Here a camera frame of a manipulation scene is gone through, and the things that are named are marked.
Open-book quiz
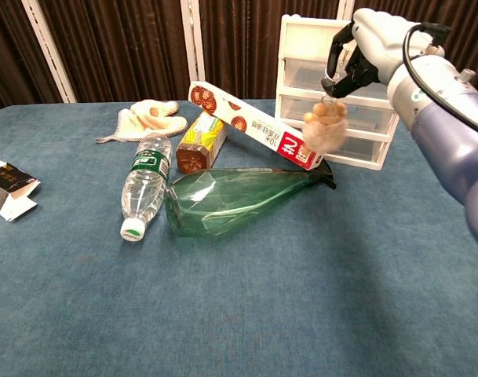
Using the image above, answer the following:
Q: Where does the long white baking paper box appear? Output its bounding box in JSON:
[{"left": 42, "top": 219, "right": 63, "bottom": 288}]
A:
[{"left": 187, "top": 81, "right": 326, "bottom": 171}]

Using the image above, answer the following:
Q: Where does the cream knitted cloth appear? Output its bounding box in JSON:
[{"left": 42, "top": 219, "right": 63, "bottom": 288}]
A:
[{"left": 95, "top": 99, "right": 188, "bottom": 145}]

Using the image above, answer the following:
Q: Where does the small tan plush toy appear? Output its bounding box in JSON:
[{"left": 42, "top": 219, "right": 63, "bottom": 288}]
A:
[{"left": 302, "top": 96, "right": 348, "bottom": 152}]

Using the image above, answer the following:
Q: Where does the clear water bottle green label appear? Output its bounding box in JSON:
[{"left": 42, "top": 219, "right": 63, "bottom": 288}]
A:
[{"left": 119, "top": 132, "right": 173, "bottom": 243}]

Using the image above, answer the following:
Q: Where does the white plastic drawer organizer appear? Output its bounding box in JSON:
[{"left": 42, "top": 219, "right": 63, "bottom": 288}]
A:
[{"left": 275, "top": 14, "right": 400, "bottom": 172}]

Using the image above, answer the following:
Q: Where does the green plastic spray bottle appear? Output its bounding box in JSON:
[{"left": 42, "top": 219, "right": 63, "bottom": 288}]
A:
[{"left": 164, "top": 159, "right": 338, "bottom": 239}]

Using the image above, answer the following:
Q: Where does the black cable on right wrist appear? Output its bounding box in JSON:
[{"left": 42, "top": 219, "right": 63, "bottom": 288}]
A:
[{"left": 402, "top": 22, "right": 478, "bottom": 139}]

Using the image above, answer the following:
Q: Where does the small black open carton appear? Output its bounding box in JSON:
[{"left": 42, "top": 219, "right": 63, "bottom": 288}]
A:
[{"left": 0, "top": 159, "right": 42, "bottom": 223}]

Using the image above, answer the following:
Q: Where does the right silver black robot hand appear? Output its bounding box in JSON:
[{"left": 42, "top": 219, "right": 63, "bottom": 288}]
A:
[{"left": 319, "top": 8, "right": 446, "bottom": 99}]

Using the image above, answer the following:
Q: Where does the white partition post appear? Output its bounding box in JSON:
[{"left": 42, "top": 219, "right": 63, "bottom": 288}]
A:
[
  {"left": 179, "top": 0, "right": 206, "bottom": 93},
  {"left": 336, "top": 0, "right": 356, "bottom": 20},
  {"left": 20, "top": 0, "right": 77, "bottom": 104}
]

